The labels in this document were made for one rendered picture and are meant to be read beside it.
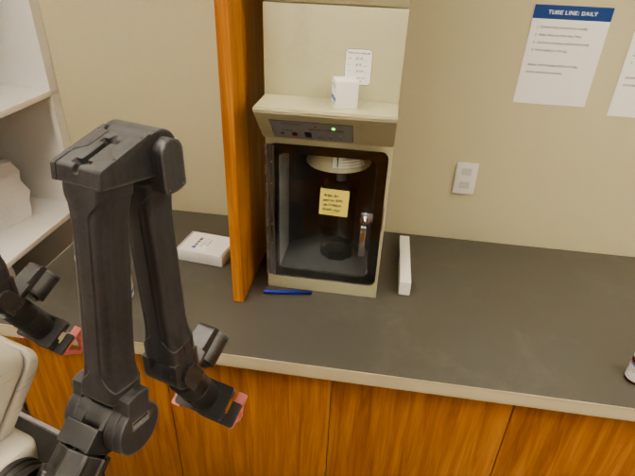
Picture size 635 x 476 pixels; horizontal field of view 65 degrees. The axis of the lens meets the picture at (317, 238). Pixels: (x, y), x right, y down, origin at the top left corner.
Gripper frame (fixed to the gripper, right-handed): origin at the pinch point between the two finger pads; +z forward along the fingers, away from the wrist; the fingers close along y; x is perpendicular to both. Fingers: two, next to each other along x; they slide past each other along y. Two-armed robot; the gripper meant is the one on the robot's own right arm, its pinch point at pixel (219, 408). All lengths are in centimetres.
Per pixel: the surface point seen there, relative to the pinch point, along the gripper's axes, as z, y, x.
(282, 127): -21, 8, -59
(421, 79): 3, -10, -111
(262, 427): 41.7, 4.3, -5.0
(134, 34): -15, 79, -92
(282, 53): -32, 12, -72
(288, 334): 19.5, 0.4, -25.7
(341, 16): -38, -1, -79
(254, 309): 21.7, 13.6, -30.2
